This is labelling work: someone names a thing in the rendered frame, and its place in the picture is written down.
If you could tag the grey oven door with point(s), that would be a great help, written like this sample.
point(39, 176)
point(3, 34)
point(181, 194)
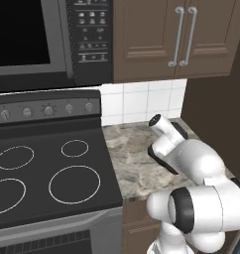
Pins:
point(59, 234)

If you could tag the brown base cupboard door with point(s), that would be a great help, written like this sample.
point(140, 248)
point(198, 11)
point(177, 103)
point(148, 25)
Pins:
point(138, 241)

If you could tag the grey stove knob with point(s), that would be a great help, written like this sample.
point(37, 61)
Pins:
point(27, 112)
point(68, 108)
point(48, 110)
point(5, 114)
point(88, 106)

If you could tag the microwave door with black window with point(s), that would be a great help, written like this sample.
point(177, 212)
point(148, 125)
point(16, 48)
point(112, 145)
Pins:
point(26, 71)

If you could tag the black and steel microwave oven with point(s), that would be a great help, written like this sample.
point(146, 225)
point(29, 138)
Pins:
point(89, 39)

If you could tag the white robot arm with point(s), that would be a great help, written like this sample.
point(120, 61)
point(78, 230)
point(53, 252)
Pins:
point(204, 201)

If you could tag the dark brown tall cabinet panel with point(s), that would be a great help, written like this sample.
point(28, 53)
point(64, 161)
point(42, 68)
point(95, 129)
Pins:
point(217, 112)

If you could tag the brown drawer front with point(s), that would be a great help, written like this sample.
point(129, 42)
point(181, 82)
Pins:
point(135, 213)

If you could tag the black stove with hob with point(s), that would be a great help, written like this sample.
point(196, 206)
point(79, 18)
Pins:
point(42, 158)

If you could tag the brown wall cupboard door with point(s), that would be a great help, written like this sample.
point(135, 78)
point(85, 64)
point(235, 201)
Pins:
point(142, 39)
point(214, 36)

